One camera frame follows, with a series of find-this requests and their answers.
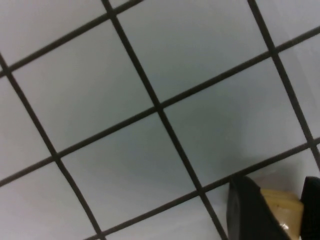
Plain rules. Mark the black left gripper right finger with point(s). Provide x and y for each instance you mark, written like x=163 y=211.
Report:
x=312 y=207

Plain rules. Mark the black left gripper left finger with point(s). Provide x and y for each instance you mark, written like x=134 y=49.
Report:
x=250 y=212

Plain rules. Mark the yellow rectangular eraser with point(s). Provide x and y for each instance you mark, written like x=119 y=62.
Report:
x=285 y=211

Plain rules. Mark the light blue grid mat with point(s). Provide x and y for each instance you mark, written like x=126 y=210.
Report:
x=125 y=112

